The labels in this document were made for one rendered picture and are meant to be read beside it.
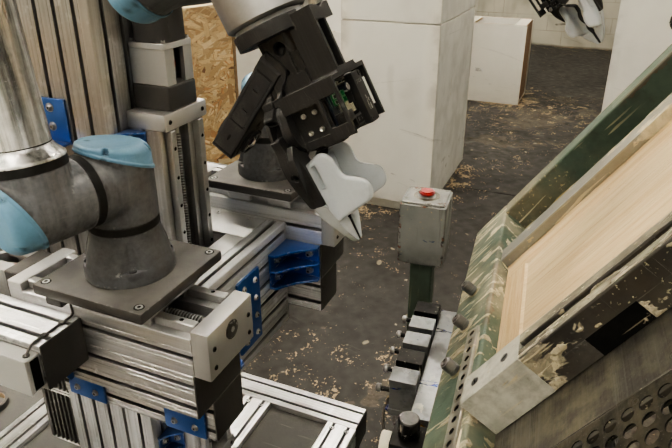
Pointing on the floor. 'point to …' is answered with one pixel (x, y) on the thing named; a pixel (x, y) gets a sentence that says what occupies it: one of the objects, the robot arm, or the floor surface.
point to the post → (420, 286)
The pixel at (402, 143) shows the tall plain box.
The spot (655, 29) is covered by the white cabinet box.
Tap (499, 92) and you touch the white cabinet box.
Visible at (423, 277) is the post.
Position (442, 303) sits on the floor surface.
